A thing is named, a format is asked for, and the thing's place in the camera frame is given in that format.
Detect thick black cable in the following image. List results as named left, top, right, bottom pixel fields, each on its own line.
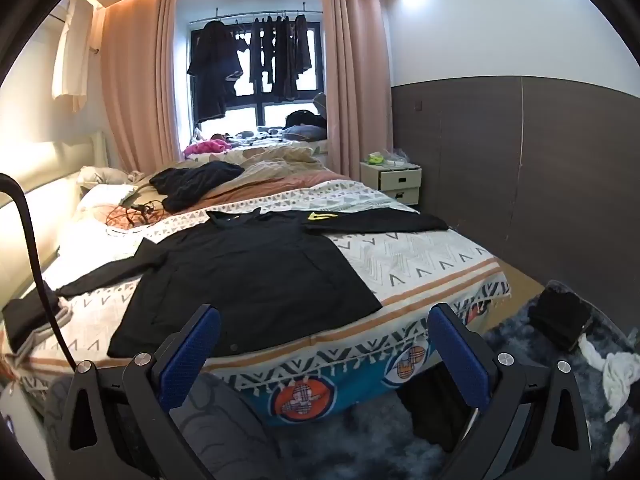
left=0, top=172, right=78, bottom=368

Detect black cloth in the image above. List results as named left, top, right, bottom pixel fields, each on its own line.
left=397, top=360, right=481, bottom=453

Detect row of hanging dark clothes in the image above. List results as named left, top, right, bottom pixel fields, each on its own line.
left=247, top=12, right=313, bottom=102

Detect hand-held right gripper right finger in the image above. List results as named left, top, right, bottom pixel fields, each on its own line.
left=426, top=302, right=608, bottom=480

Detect grey patterned cloth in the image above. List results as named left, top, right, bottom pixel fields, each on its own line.
left=175, top=375, right=283, bottom=480

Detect white nightstand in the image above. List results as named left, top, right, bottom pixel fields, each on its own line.
left=360, top=160, right=423, bottom=206

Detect pink cloth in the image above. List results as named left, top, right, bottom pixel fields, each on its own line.
left=184, top=140, right=233, bottom=158

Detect grey cushion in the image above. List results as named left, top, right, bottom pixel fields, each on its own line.
left=280, top=125, right=328, bottom=142

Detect beige duvet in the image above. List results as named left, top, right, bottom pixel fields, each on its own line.
left=135, top=142, right=351, bottom=211

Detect white pillow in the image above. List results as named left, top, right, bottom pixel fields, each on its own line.
left=75, top=184, right=138, bottom=216

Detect black jacket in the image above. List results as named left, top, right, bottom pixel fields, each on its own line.
left=55, top=207, right=451, bottom=358

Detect white cloth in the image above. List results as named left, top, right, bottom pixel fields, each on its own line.
left=577, top=332, right=640, bottom=461

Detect hanging black coat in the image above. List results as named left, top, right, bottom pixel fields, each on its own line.
left=186, top=20, right=244, bottom=123

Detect shaggy grey rug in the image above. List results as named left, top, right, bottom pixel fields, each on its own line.
left=270, top=280, right=640, bottom=480

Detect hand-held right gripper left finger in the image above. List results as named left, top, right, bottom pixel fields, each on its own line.
left=65, top=304, right=223, bottom=480

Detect black clothes pile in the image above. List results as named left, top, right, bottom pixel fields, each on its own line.
left=527, top=290, right=596, bottom=353

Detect patterned bed blanket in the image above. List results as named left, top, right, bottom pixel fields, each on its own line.
left=10, top=180, right=511, bottom=426

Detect pink curtain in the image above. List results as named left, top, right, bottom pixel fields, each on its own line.
left=100, top=0, right=193, bottom=173
left=320, top=0, right=396, bottom=181

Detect crumpled black garment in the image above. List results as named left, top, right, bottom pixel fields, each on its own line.
left=149, top=161, right=246, bottom=213

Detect folded black clothes stack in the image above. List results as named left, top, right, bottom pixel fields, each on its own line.
left=2, top=280, right=73, bottom=353

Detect tangled thin cable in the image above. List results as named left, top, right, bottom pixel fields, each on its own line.
left=107, top=200, right=168, bottom=226

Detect cream headboard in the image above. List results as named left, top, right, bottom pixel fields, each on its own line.
left=0, top=130, right=108, bottom=311

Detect black bag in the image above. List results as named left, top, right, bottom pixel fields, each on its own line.
left=285, top=109, right=326, bottom=128

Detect hanging white garment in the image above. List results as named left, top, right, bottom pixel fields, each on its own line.
left=51, top=0, right=96, bottom=113

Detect dark clothes hanging at window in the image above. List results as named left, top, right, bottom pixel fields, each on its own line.
left=190, top=22, right=323, bottom=131

